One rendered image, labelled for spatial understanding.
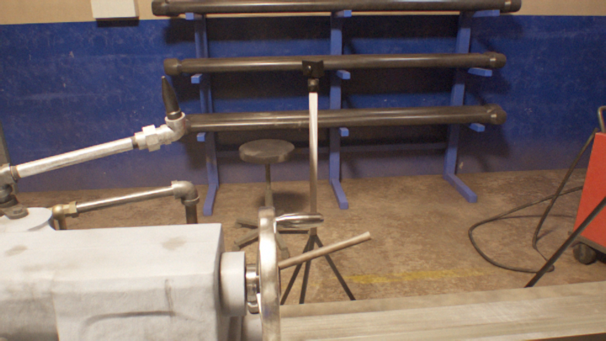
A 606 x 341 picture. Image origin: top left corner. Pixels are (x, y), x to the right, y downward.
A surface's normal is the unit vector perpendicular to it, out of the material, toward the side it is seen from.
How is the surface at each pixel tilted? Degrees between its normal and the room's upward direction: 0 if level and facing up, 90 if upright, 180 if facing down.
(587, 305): 0
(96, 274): 22
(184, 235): 0
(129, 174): 90
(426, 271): 0
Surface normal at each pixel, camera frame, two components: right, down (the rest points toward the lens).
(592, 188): -0.91, 0.16
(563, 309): -0.01, -0.93
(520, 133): 0.09, 0.36
